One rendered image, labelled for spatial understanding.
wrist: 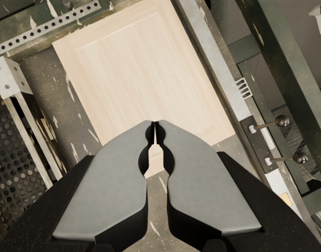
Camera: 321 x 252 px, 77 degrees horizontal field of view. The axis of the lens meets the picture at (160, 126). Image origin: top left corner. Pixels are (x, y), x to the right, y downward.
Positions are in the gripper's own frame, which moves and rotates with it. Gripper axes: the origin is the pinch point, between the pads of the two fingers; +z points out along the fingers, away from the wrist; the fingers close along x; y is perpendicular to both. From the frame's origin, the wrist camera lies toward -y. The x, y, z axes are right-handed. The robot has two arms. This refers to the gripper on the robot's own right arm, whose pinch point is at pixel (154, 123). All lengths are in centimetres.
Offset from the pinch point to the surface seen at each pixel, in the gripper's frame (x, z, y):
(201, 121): 17, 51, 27
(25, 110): -41, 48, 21
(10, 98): -45, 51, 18
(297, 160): 41, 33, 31
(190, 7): 13, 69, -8
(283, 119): 37, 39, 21
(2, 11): -84, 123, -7
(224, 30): 37, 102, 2
